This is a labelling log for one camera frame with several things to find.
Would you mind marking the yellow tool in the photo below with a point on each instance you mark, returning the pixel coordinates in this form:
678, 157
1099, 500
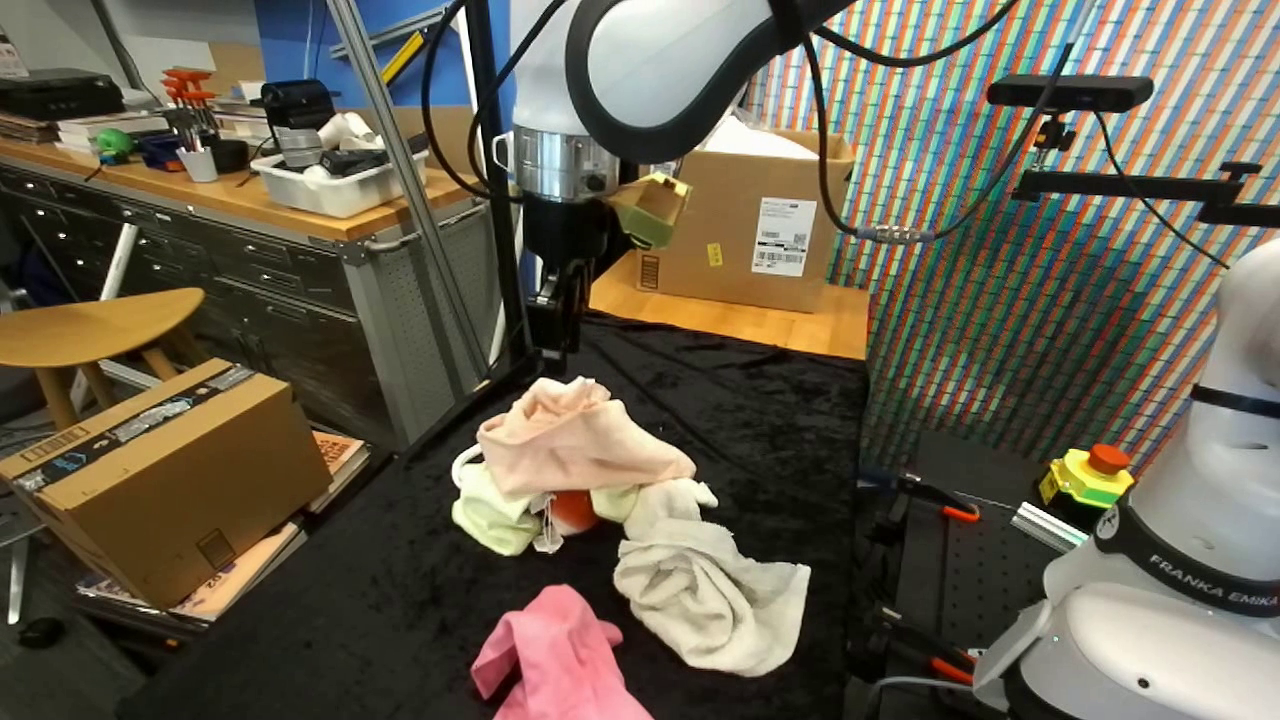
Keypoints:
401, 56

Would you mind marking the grey workbench with wooden top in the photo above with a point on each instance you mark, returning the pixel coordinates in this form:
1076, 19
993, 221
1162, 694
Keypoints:
267, 282

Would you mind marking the black case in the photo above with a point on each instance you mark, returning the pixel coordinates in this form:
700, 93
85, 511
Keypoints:
55, 93

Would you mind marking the pale yellow-green towel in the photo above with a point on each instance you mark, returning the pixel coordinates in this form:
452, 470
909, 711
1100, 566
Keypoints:
495, 520

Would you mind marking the orange toy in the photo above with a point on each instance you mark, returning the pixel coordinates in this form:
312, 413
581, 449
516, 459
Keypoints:
185, 85

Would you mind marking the yellow red emergency stop button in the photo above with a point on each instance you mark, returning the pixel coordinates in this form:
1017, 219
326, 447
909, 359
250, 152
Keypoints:
1086, 477

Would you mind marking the white cup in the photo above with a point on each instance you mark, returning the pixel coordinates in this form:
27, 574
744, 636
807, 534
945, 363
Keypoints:
197, 166

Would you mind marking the wooden board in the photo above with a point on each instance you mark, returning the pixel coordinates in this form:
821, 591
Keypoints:
744, 323

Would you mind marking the clear plastic bag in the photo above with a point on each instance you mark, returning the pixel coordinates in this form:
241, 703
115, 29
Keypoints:
763, 141

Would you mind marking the black velvet tablecloth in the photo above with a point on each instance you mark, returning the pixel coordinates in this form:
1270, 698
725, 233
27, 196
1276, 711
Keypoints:
401, 600

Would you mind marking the green object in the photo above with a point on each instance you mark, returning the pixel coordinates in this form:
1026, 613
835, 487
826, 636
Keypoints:
115, 145

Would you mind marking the long cardboard box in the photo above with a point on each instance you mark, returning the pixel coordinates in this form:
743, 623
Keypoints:
173, 481

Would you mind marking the blue panel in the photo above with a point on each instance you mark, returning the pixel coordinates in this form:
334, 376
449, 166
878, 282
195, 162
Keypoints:
300, 41

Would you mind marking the grey metal pole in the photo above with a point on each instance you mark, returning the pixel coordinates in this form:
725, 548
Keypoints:
412, 201

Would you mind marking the silver metal rod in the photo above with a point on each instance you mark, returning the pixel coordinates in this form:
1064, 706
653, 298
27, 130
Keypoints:
1045, 524

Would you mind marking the black perforated breadboard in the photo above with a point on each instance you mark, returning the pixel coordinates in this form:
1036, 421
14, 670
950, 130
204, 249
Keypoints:
973, 574

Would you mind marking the black vertical pole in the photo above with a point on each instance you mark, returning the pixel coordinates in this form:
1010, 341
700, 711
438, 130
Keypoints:
483, 266

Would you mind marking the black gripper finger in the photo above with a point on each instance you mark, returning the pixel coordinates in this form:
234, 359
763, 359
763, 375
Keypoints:
546, 324
575, 323

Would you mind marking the cardboard box with white label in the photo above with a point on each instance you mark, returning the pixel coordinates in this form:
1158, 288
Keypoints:
763, 240

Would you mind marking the white plastic bin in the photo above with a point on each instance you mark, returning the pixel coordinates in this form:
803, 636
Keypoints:
334, 186

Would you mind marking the peach cream cloth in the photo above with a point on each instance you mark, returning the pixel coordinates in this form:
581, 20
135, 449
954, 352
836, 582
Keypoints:
575, 441

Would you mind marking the white terry towel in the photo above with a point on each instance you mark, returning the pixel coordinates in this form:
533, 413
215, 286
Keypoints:
706, 587

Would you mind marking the multicolour patterned backdrop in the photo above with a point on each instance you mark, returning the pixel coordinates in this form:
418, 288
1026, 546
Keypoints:
1040, 323

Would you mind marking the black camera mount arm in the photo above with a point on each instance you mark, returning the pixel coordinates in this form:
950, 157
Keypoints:
1135, 186

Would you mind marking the pink cloth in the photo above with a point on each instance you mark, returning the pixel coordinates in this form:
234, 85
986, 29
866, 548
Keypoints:
562, 661

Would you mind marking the wooden stool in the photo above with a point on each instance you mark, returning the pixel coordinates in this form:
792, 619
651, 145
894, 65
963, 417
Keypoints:
85, 324

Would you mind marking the black pouch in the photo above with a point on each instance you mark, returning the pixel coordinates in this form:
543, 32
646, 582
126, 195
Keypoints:
298, 105

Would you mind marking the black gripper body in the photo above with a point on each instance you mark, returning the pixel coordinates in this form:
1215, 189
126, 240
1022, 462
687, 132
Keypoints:
565, 233

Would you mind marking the red plush radish toy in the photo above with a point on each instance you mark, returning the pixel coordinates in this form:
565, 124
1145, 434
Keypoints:
575, 511

